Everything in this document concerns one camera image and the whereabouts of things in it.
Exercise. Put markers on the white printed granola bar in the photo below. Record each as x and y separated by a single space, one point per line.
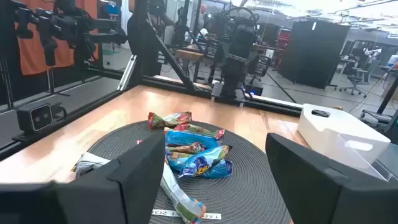
90 161

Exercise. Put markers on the white blue orange granola bar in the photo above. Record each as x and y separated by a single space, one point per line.
182 199

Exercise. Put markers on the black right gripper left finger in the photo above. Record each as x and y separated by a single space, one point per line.
124 186

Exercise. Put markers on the black background robot arm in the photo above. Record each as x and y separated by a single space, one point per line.
90 31
46 34

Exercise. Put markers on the black aluminium table frame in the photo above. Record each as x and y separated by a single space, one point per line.
77 113

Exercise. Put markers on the white plastic bin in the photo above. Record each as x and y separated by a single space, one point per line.
335 130

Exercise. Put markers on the blue granola bar yellow print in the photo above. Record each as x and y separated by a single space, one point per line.
202 161

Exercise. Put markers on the clear plastic bin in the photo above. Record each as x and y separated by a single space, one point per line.
388 165

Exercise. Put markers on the round grey woven placemat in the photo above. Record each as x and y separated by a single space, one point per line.
248 186

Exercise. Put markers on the wooden stool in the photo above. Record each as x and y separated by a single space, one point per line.
189 54

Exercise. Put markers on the large black cabinet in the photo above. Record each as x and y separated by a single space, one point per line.
314 53

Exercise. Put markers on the white label tape strip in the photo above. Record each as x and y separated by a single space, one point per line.
211 216

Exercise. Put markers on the black office chair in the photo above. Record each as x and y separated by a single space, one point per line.
260 67

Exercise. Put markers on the grey office chair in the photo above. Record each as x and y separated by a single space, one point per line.
357 77

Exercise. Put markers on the red cabinet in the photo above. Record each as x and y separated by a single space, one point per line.
283 42

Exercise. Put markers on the orange curtain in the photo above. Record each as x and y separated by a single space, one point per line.
34 56

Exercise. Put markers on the black table camera box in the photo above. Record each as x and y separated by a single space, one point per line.
35 116

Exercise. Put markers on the green red granola bar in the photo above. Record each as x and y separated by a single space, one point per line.
169 119
199 129

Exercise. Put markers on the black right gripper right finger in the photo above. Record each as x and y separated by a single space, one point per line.
326 196

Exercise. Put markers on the person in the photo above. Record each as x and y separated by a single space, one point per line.
202 15

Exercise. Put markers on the silver metal bracket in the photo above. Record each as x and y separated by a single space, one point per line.
127 73

